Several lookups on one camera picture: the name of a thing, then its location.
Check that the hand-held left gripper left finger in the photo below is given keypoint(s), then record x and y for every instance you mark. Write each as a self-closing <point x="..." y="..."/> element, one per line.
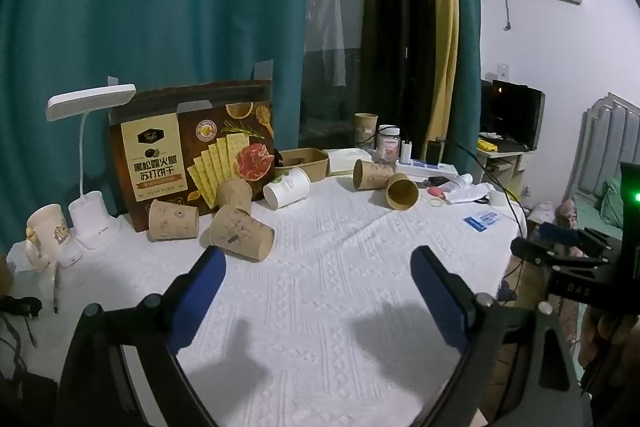
<point x="197" y="297"/>

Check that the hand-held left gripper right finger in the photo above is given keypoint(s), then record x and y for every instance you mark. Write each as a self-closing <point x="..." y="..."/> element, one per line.
<point x="440" y="302"/>

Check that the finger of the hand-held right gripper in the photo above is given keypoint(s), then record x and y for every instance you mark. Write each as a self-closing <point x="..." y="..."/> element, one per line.
<point x="555" y="231"/>
<point x="540" y="253"/>

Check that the brown paper cup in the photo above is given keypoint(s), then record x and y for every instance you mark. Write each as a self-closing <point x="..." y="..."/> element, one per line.
<point x="172" y="220"/>
<point x="402" y="192"/>
<point x="366" y="130"/>
<point x="235" y="195"/>
<point x="242" y="233"/>
<point x="372" y="174"/>

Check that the white paper cup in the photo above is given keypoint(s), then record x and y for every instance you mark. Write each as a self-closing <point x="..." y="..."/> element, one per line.
<point x="287" y="188"/>

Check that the person's right hand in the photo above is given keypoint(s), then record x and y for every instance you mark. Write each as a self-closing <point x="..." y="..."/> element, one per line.
<point x="597" y="342"/>

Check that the green pillow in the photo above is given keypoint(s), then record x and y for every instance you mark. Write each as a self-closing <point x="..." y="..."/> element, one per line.
<point x="614" y="203"/>

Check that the blue and white card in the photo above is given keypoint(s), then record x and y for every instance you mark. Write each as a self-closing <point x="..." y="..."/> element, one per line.
<point x="482" y="220"/>

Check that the white side desk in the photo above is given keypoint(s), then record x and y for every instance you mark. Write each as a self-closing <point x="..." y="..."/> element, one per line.
<point x="500" y="167"/>

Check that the white crumpled cloth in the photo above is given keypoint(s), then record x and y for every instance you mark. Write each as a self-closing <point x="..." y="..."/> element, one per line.
<point x="467" y="193"/>

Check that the grey padded headboard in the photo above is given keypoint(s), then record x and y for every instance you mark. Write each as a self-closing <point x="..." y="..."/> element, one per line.
<point x="605" y="147"/>

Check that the rubber band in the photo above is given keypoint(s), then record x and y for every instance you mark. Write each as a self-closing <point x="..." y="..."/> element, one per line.
<point x="436" y="203"/>

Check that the yellow cloth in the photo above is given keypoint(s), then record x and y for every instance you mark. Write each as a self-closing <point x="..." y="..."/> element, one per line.
<point x="487" y="144"/>

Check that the pink small object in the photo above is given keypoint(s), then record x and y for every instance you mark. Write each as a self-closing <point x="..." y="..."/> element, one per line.
<point x="436" y="192"/>

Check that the white textured tablecloth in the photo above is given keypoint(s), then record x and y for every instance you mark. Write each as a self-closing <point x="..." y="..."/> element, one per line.
<point x="325" y="287"/>

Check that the black monitor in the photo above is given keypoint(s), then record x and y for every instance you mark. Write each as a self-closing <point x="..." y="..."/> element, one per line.
<point x="515" y="112"/>

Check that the white earbuds case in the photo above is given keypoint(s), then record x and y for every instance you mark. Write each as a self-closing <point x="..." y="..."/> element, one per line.
<point x="70" y="255"/>

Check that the white power strip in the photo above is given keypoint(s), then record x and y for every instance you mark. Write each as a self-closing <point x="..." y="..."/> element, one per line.
<point x="425" y="168"/>

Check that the white desk lamp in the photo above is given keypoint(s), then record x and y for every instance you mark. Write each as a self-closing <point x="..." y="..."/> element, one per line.
<point x="87" y="212"/>

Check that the black pen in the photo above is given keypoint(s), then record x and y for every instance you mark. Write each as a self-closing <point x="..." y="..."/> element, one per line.
<point x="56" y="289"/>

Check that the black power adapter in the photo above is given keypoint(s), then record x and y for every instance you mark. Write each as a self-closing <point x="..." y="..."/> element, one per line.
<point x="434" y="152"/>

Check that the brown cracker box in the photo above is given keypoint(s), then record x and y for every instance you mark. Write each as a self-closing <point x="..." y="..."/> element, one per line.
<point x="200" y="147"/>

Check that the white charger plug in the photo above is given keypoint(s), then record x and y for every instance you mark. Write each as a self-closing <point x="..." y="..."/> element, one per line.
<point x="407" y="150"/>

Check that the cream ceramic mug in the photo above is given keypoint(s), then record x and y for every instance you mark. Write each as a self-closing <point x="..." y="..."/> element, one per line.
<point x="47" y="237"/>

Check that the clear jar with white lid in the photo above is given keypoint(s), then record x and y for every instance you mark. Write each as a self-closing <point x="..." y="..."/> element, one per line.
<point x="389" y="145"/>

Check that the white tissue pack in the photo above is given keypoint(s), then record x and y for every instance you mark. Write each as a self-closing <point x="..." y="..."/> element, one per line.
<point x="347" y="159"/>

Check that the brown paper bowl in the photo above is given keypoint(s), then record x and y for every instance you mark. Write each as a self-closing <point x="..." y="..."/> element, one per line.
<point x="302" y="163"/>

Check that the teal curtain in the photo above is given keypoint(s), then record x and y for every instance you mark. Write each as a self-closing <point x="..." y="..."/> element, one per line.
<point x="150" y="32"/>
<point x="467" y="37"/>

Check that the yellow curtain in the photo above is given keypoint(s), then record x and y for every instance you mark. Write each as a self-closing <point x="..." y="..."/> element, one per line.
<point x="445" y="27"/>

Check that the white wall outlet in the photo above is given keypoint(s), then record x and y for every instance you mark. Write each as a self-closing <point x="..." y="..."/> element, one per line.
<point x="502" y="70"/>

